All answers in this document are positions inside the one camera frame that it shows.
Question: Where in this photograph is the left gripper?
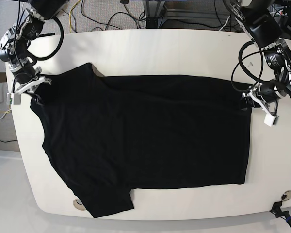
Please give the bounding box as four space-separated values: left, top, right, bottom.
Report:
240 81 285 116

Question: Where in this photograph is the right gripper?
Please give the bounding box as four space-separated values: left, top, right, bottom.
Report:
10 67 51 106

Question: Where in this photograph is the black T-shirt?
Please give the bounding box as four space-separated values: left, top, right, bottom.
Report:
30 63 252 218

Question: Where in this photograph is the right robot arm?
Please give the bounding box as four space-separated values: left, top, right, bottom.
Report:
0 0 68 105

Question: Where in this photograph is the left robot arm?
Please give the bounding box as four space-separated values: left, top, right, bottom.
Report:
223 0 291 118

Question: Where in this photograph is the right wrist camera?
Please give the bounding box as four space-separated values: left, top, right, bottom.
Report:
6 93 21 105

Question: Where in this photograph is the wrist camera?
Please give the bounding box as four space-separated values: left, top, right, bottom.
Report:
6 93 21 105
264 114 279 127

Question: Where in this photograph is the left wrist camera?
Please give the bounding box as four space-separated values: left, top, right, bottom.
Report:
264 114 279 127

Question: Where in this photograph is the yellow cable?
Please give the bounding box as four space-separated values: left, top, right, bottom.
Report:
68 0 81 33

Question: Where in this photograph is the right table cable grommet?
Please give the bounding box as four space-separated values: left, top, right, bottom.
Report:
281 190 291 201

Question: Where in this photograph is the table cable grommet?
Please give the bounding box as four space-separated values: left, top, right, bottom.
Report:
73 199 86 211
281 190 291 201

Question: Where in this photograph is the black clamp with cable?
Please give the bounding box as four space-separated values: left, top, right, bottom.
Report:
269 201 291 229

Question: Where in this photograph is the left table cable grommet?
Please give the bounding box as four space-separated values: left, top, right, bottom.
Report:
73 199 86 211

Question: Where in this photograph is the aluminium frame column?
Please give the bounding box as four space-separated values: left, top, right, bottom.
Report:
142 0 167 29

